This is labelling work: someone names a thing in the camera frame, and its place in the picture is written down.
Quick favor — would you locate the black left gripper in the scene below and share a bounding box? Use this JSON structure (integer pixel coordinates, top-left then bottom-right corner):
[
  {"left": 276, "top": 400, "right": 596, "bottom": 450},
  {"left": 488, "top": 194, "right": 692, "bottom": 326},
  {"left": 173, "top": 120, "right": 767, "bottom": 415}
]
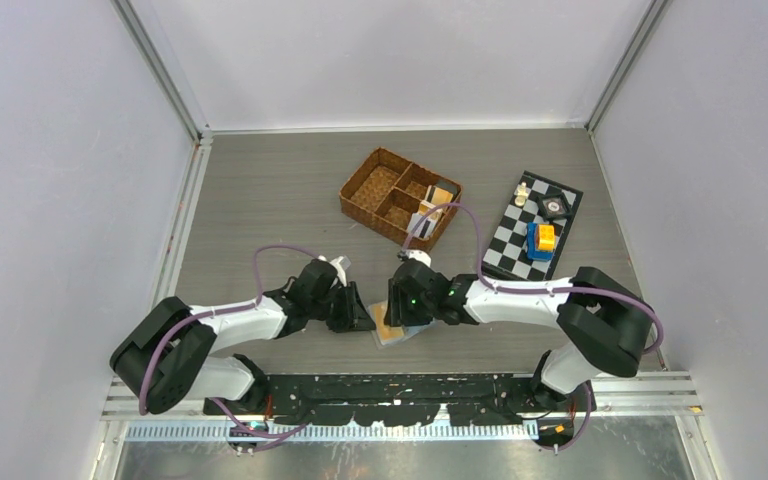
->
[{"left": 308, "top": 281, "right": 375, "bottom": 333}]

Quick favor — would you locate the taupe leather card holder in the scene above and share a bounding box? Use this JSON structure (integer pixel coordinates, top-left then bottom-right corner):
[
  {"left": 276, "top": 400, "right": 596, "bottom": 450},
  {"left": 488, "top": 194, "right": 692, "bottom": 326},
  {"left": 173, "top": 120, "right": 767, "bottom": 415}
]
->
[{"left": 368, "top": 301, "right": 432, "bottom": 349}]

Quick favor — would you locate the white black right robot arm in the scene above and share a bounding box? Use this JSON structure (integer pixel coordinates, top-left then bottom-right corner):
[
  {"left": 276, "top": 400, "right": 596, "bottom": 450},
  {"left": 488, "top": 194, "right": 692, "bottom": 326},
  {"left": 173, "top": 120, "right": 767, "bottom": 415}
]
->
[{"left": 383, "top": 258, "right": 655, "bottom": 411}]

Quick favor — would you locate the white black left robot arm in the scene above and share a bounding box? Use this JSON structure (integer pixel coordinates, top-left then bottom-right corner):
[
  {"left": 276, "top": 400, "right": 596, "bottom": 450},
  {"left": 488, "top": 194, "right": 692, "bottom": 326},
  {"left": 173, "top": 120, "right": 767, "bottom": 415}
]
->
[{"left": 109, "top": 257, "right": 376, "bottom": 415}]

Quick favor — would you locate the striped grey card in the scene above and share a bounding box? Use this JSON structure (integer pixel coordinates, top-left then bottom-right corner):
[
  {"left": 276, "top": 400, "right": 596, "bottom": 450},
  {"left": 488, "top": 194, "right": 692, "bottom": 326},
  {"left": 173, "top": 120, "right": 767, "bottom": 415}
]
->
[{"left": 407, "top": 212, "right": 440, "bottom": 239}]

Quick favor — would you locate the grey card stack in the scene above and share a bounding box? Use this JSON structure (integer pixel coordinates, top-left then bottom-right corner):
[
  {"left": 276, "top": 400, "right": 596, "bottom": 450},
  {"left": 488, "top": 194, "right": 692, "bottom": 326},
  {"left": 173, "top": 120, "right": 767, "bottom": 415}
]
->
[{"left": 436, "top": 180, "right": 459, "bottom": 201}]

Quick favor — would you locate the black white checkerboard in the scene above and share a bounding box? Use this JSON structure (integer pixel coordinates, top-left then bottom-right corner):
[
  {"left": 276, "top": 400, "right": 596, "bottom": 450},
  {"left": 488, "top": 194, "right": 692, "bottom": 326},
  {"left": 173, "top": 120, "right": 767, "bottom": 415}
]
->
[{"left": 482, "top": 171, "right": 583, "bottom": 281}]

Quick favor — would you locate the woven brown compartment basket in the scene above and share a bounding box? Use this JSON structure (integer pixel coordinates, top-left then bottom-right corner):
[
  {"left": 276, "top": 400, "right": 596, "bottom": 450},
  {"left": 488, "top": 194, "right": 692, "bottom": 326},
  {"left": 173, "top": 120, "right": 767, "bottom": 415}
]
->
[{"left": 338, "top": 147, "right": 463, "bottom": 245}]

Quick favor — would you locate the orange blue toy block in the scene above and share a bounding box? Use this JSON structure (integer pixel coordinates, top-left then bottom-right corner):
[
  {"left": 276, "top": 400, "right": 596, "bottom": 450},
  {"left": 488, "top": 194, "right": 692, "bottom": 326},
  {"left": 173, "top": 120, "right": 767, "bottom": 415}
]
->
[{"left": 525, "top": 222, "right": 557, "bottom": 262}]

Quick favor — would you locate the cream chess piece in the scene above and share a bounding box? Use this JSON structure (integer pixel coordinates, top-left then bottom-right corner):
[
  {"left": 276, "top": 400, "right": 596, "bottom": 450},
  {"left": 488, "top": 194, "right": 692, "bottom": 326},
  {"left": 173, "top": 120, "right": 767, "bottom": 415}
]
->
[{"left": 514, "top": 182, "right": 530, "bottom": 208}]

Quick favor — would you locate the black square framed object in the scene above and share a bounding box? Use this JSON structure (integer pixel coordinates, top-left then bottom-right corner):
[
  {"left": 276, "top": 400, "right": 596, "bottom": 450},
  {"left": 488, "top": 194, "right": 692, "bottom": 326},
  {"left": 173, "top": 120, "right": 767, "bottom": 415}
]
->
[{"left": 537, "top": 193, "right": 572, "bottom": 221}]

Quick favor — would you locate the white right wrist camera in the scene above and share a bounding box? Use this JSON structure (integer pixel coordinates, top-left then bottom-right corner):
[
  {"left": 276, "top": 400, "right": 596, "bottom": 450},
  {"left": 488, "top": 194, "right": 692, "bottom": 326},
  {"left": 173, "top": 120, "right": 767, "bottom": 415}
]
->
[{"left": 397, "top": 249, "right": 431, "bottom": 267}]

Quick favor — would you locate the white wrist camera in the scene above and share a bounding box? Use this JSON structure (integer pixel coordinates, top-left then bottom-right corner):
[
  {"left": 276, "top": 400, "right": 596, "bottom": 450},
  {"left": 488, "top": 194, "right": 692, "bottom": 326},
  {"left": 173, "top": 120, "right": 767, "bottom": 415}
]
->
[
  {"left": 397, "top": 249, "right": 431, "bottom": 267},
  {"left": 317, "top": 255, "right": 351, "bottom": 287}
]

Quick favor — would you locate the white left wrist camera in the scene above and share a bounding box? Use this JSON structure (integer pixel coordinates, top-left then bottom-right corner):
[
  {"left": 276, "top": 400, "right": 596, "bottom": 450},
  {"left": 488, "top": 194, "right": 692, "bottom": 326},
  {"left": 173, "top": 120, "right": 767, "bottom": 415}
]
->
[{"left": 317, "top": 255, "right": 351, "bottom": 287}]

